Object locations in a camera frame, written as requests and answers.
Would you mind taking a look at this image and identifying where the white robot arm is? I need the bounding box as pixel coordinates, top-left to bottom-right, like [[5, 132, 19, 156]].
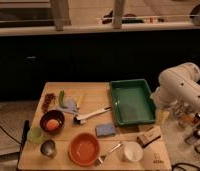
[[151, 62, 200, 112]]

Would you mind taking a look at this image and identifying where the green plastic tray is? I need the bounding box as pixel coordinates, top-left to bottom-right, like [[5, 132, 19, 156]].
[[109, 79, 156, 126]]

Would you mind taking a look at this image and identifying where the blue sponge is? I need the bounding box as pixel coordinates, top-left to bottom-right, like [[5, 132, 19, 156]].
[[95, 123, 116, 137]]

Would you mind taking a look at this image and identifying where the red dried food pile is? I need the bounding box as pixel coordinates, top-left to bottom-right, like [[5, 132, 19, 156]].
[[41, 93, 56, 113]]

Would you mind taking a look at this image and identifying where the dark bowl with egg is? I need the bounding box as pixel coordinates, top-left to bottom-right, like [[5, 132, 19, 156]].
[[40, 110, 65, 134]]

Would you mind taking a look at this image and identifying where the orange bowl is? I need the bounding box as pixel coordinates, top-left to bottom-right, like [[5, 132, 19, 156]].
[[68, 133, 100, 167]]

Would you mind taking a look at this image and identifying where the wooden block with black base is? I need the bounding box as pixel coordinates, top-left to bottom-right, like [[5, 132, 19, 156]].
[[137, 126, 161, 148]]

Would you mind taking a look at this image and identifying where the white plastic cup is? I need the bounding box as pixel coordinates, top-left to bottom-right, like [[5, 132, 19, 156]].
[[122, 141, 143, 162]]

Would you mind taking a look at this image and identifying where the metal fork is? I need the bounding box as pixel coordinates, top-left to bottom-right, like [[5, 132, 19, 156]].
[[94, 142, 122, 166]]

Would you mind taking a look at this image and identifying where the metal cup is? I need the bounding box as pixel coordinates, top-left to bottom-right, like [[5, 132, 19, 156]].
[[40, 139, 57, 158]]

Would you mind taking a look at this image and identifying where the green plastic cup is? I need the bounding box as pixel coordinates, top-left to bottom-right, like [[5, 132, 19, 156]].
[[27, 127, 43, 144]]

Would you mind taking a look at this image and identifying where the spice jar dark lid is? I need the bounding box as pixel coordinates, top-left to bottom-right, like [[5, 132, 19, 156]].
[[185, 130, 200, 145]]

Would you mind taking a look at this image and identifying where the yellow handled tool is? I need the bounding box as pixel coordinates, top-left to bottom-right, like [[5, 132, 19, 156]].
[[76, 93, 84, 109]]

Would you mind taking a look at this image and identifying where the black cable left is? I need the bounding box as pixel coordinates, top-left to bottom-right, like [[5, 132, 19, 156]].
[[0, 117, 23, 146]]

